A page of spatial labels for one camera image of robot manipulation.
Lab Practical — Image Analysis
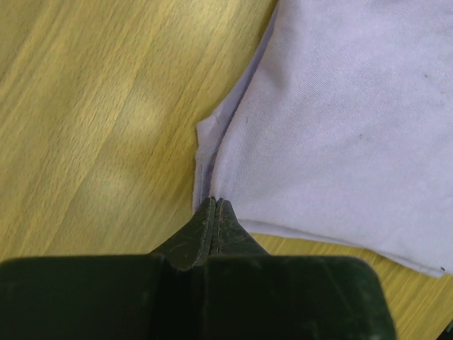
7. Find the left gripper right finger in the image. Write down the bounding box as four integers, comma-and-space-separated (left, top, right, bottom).
210, 199, 268, 256

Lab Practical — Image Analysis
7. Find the lavender t shirt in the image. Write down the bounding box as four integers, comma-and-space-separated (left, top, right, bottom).
193, 1, 452, 277

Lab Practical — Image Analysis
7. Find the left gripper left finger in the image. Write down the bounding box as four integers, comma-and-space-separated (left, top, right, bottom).
152, 198, 217, 339

